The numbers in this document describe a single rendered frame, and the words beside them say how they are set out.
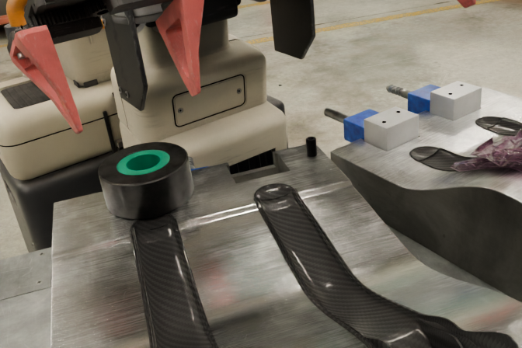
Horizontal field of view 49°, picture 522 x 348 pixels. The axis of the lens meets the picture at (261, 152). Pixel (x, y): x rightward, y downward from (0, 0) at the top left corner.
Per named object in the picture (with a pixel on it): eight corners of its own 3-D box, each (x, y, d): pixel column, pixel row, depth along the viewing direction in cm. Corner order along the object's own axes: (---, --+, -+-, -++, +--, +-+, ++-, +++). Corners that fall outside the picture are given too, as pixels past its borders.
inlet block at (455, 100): (374, 111, 79) (374, 74, 77) (400, 100, 81) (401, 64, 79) (452, 140, 69) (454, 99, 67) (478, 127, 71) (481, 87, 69)
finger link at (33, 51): (154, 104, 41) (107, -21, 41) (55, 136, 38) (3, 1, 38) (131, 119, 47) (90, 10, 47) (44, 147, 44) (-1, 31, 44)
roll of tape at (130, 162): (107, 182, 56) (99, 151, 54) (189, 167, 57) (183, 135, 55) (105, 227, 49) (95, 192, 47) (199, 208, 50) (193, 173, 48)
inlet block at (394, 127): (313, 136, 74) (310, 97, 72) (342, 124, 77) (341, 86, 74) (387, 172, 64) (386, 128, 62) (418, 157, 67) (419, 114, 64)
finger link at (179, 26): (236, 78, 45) (194, -39, 44) (152, 105, 41) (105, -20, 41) (205, 95, 51) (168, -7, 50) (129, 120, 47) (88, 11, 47)
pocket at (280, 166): (229, 194, 59) (224, 162, 57) (278, 182, 60) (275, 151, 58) (241, 217, 55) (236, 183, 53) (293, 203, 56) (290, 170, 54)
